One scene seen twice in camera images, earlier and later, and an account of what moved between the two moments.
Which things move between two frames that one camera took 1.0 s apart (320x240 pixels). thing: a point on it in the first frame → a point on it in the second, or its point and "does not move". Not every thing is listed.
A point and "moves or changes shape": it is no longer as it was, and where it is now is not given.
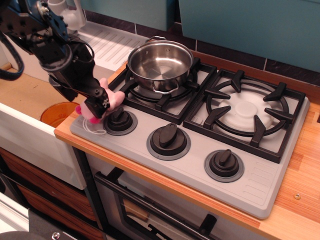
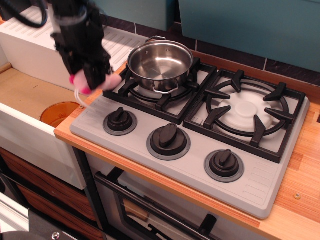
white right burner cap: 244,106 does not move
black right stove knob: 224,166 does not move
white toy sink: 32,109 does not move
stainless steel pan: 163,63 does not move
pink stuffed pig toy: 114,98 moves or changes shape
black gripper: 71,63 → 86,39
